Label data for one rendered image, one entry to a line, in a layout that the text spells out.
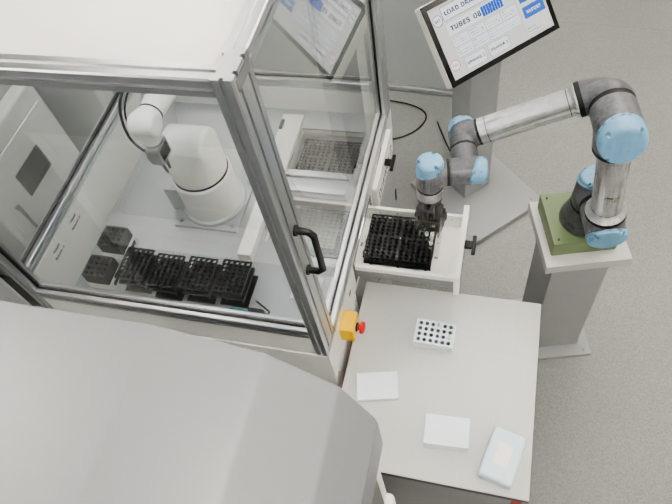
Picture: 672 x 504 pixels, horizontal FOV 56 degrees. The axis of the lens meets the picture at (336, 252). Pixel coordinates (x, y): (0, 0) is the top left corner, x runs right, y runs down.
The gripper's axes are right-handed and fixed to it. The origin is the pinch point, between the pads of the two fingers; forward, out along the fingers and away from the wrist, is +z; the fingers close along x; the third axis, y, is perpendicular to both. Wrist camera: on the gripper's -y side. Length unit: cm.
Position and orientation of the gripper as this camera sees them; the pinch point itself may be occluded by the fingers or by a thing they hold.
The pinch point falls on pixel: (431, 228)
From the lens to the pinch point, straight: 202.1
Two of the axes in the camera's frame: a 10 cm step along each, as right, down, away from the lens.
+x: 9.7, 1.2, -2.3
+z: 1.3, 5.4, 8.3
